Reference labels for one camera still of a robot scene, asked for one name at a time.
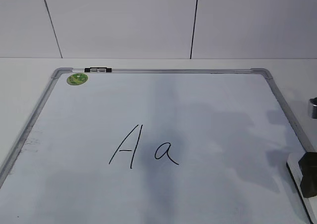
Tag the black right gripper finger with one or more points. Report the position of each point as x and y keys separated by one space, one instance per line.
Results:
x=308 y=167

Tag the white board eraser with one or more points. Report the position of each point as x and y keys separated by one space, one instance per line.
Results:
x=309 y=204

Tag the black board hanger clip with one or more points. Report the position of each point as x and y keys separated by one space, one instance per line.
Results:
x=97 y=70

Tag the green round sticker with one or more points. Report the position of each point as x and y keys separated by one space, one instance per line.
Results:
x=77 y=79

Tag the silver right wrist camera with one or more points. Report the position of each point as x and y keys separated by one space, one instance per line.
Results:
x=312 y=108

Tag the white board with aluminium frame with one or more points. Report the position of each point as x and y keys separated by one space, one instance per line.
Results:
x=156 y=147

